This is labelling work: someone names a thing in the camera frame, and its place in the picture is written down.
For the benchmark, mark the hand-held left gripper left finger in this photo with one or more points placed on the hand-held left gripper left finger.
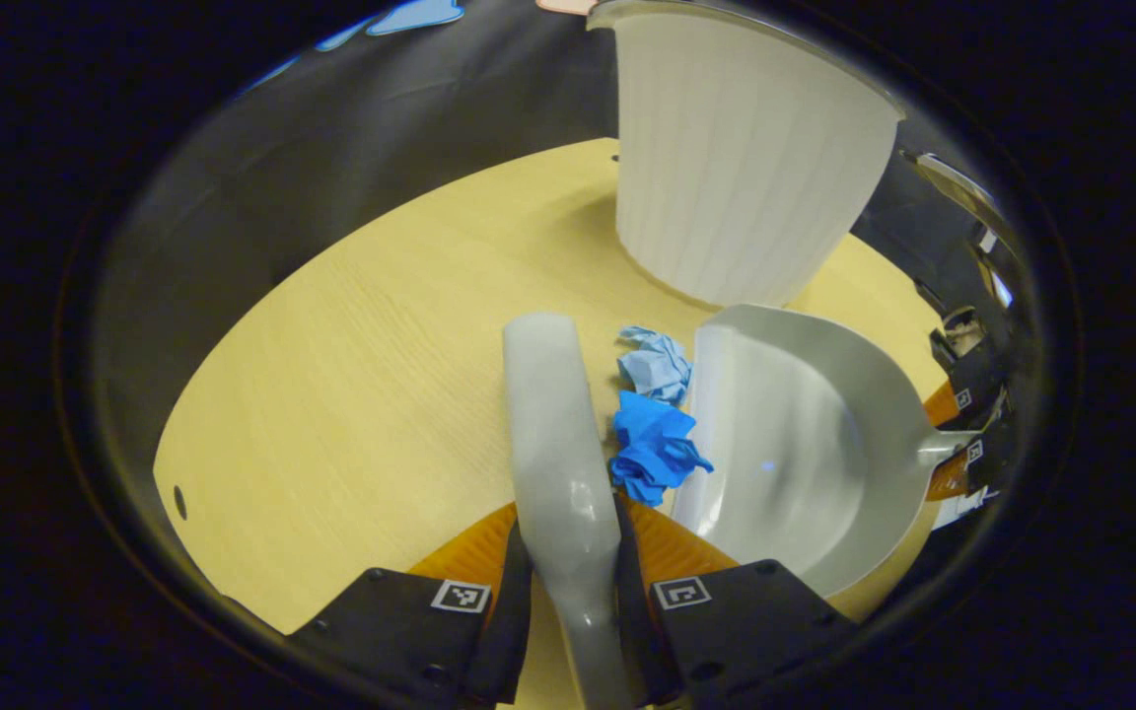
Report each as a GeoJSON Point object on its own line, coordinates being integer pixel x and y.
{"type": "Point", "coordinates": [511, 641]}

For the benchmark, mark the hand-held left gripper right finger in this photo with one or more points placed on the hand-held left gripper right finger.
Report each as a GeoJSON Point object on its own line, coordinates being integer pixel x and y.
{"type": "Point", "coordinates": [637, 631]}

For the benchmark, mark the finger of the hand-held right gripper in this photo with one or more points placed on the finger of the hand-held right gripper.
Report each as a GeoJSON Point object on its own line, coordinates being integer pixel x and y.
{"type": "Point", "coordinates": [987, 463]}
{"type": "Point", "coordinates": [977, 380]}

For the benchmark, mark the small grey broom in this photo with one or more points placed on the small grey broom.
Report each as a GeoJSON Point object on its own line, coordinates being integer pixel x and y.
{"type": "Point", "coordinates": [558, 473]}

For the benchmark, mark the bright blue paper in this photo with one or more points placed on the bright blue paper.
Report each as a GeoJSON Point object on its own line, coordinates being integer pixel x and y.
{"type": "Point", "coordinates": [652, 449]}

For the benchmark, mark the grey plastic dustpan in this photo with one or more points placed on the grey plastic dustpan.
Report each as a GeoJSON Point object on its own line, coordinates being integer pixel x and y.
{"type": "Point", "coordinates": [805, 444]}

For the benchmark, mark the white ribbed garbage bin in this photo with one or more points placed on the white ribbed garbage bin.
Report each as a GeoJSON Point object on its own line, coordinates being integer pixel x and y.
{"type": "Point", "coordinates": [736, 168]}

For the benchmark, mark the light blue paper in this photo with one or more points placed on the light blue paper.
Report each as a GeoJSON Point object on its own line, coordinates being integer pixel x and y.
{"type": "Point", "coordinates": [655, 367]}

